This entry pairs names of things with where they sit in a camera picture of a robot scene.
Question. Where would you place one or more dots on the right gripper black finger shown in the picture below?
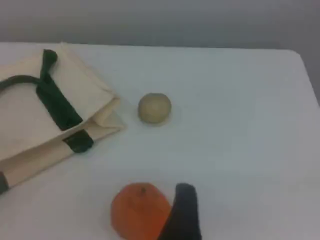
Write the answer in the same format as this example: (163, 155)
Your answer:
(185, 217)

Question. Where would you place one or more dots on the orange tangerine with stem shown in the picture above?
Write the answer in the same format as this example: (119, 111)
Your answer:
(140, 212)

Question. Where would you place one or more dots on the beige potato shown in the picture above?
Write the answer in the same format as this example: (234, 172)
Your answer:
(155, 108)

